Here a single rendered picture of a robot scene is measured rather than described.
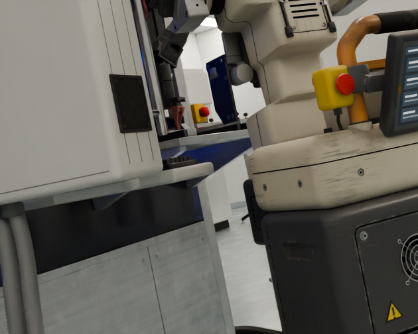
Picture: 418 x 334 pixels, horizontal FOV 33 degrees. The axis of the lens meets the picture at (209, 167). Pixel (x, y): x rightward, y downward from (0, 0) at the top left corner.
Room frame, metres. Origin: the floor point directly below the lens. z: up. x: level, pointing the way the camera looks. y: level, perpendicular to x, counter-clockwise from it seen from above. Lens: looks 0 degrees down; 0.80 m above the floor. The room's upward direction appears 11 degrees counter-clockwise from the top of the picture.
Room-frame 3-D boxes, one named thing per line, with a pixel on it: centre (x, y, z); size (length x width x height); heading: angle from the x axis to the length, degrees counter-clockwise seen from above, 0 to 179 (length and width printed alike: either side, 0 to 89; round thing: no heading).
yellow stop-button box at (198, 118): (2.68, 0.02, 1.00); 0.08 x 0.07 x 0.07; 58
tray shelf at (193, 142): (2.22, 0.08, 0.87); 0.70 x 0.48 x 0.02; 148
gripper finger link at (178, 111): (2.12, 0.08, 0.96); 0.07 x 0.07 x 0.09; 73
